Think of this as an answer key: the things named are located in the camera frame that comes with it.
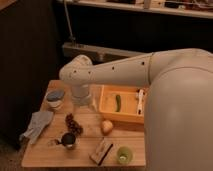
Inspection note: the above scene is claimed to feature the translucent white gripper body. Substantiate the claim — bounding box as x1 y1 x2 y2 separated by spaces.
71 84 97 112

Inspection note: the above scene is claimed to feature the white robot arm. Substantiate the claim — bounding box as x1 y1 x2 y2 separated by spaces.
59 49 213 171

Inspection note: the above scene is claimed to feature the wooden block brush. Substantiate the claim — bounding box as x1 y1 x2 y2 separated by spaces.
89 139 113 166

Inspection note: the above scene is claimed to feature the blue lidded white bowl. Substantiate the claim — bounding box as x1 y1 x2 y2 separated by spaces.
45 89 65 109

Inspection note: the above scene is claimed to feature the dark grape bunch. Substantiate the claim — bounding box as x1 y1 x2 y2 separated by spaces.
65 114 83 136

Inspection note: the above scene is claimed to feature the yellow plastic bin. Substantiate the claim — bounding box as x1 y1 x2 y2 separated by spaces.
99 85 148 124

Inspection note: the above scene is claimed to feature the green cucumber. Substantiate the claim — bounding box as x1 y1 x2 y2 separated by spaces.
116 95 121 112

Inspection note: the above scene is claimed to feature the grey baseboard heater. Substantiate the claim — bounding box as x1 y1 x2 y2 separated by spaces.
62 42 142 62

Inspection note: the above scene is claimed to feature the wooden table board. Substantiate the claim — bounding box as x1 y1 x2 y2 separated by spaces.
22 80 146 169

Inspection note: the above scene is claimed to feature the small black kettle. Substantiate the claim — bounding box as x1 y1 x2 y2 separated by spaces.
54 133 76 149

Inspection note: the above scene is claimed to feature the grey cloth glove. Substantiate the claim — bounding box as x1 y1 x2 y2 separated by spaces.
19 111 54 145

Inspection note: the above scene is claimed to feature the grey metal pole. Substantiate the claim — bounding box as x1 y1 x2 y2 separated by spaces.
63 0 76 44

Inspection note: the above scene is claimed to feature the green plastic cup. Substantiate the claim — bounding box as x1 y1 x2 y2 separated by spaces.
116 146 133 165

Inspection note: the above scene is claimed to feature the cluttered wooden shelf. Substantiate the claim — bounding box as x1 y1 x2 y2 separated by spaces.
56 0 213 19

